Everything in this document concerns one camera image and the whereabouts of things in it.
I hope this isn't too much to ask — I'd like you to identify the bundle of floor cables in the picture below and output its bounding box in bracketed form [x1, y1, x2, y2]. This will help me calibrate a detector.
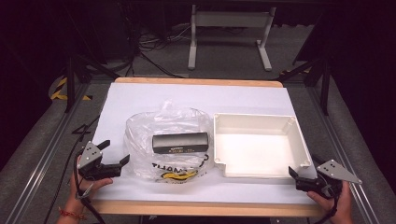
[118, 3, 200, 78]

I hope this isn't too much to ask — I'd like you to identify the white plastic tray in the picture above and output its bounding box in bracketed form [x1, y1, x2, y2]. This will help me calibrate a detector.
[212, 112, 313, 179]

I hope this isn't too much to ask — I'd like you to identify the clear plastic bag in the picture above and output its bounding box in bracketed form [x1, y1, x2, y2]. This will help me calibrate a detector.
[122, 99, 216, 185]

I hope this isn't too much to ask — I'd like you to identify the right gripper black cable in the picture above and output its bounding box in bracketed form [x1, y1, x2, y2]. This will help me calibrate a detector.
[314, 183, 341, 224]

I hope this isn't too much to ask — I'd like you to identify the white metal stand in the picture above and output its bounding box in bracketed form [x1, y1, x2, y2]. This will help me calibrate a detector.
[187, 4, 277, 72]

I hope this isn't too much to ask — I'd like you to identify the person's left hand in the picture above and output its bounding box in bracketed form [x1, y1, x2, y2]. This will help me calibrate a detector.
[68, 155, 114, 212]

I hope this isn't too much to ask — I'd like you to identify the black tripod stand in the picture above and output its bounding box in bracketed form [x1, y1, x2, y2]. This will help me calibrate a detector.
[278, 46, 332, 117]
[60, 3, 120, 114]

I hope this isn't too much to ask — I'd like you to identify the black rectangular box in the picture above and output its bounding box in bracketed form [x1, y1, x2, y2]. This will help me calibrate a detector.
[151, 132, 210, 155]

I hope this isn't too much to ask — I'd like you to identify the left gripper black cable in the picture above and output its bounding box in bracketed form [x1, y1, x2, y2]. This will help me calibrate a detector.
[43, 115, 106, 224]

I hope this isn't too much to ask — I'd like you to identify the person's right hand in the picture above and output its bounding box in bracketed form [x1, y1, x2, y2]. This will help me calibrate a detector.
[306, 180, 354, 224]

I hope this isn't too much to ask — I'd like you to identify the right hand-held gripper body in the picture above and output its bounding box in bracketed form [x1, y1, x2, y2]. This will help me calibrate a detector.
[295, 159, 363, 200]

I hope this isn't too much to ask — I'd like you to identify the yellow black floor tape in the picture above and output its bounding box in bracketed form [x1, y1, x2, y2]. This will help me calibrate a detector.
[49, 77, 93, 102]

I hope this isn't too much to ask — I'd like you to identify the red string bracelet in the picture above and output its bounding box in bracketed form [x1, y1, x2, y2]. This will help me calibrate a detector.
[58, 207, 87, 220]

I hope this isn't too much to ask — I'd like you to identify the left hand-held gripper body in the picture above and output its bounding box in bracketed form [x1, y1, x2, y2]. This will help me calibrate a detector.
[77, 140, 122, 181]

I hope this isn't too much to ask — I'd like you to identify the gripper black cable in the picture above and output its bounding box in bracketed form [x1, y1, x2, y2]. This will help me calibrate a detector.
[43, 115, 106, 224]
[314, 183, 341, 224]

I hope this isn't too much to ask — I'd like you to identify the white paper sheet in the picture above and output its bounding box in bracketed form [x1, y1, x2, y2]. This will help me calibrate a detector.
[92, 81, 319, 205]

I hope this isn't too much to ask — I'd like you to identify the aluminium floor rail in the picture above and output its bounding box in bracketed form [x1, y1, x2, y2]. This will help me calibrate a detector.
[306, 85, 382, 224]
[3, 82, 92, 224]

